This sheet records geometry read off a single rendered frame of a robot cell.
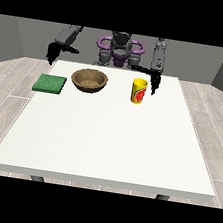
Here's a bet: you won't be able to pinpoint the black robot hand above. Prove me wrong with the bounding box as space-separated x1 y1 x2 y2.
44 40 82 70
127 64 164 97

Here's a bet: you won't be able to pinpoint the yellow cup with melon print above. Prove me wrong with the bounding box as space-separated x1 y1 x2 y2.
129 76 150 106

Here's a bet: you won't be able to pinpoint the green square pad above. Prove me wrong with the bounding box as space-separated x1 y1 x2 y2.
31 72 68 96

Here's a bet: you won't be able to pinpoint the brown wooden bowl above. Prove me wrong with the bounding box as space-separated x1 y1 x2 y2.
68 65 110 96

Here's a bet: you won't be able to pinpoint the grey robot trunk purple rings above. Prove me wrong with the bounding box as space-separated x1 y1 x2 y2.
92 28 149 73

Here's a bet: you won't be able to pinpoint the dark table leg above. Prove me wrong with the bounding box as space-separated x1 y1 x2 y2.
29 174 46 183
155 193 171 202

